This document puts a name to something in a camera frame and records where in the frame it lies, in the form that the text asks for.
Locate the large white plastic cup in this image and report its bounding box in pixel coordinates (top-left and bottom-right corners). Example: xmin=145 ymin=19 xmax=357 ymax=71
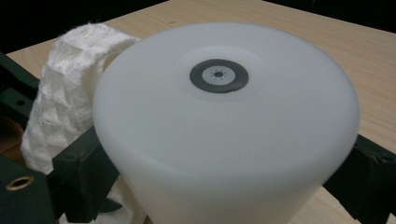
xmin=92 ymin=21 xmax=361 ymax=224

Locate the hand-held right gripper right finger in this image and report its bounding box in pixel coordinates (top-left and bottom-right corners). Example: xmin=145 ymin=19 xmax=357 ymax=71
xmin=323 ymin=133 xmax=396 ymax=224

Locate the white textured cloth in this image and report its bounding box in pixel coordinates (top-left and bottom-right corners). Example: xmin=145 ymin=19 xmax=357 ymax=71
xmin=21 ymin=21 xmax=148 ymax=224

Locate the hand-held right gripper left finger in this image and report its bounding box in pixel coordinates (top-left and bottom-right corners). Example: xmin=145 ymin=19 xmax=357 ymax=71
xmin=51 ymin=125 xmax=120 ymax=224

